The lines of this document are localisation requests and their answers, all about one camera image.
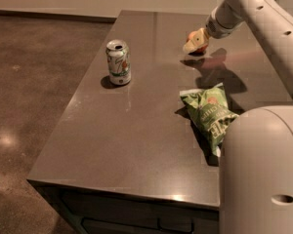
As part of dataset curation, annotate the white green soda can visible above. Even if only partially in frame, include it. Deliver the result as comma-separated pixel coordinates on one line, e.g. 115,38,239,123
105,39,131,86

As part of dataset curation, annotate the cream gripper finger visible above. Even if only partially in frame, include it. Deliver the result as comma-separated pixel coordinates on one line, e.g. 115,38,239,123
182,27,211,55

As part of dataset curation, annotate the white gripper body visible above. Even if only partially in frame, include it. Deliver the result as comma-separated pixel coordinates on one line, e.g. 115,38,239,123
206,1,243,39

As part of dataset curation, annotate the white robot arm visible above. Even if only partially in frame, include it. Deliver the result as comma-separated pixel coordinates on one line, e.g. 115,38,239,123
206,0,293,234

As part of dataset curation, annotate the green jalapeno chip bag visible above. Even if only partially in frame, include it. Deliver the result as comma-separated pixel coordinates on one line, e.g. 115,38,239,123
180,83,238,157

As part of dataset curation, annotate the red apple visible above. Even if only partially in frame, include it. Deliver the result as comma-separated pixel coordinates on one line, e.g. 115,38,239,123
187,29,209,55

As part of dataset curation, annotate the dark cabinet drawer front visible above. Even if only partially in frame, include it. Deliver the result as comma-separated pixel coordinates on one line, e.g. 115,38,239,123
61,192,219,234

